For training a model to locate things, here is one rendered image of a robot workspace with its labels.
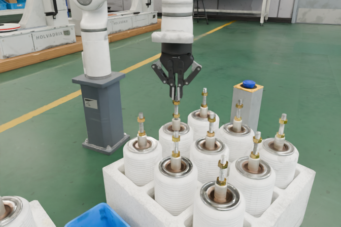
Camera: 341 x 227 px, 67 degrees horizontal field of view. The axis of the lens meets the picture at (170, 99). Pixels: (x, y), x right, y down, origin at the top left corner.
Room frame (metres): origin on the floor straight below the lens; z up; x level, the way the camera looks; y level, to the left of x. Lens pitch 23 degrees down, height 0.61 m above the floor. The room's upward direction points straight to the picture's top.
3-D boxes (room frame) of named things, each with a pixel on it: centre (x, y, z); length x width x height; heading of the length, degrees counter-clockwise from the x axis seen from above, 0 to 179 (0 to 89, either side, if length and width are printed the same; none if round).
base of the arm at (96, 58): (0.95, 0.27, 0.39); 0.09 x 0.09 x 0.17; 64
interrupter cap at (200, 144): (0.54, -0.10, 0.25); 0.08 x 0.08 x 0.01
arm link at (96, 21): (0.95, 0.27, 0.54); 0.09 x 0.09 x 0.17; 86
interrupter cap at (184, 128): (0.63, -0.02, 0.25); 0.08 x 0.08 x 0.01
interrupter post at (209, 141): (0.54, -0.10, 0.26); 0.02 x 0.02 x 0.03
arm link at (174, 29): (0.61, -0.01, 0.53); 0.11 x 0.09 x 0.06; 169
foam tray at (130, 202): (0.54, -0.10, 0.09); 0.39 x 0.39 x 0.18; 44
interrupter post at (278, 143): (0.54, -0.26, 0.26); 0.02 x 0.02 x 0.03
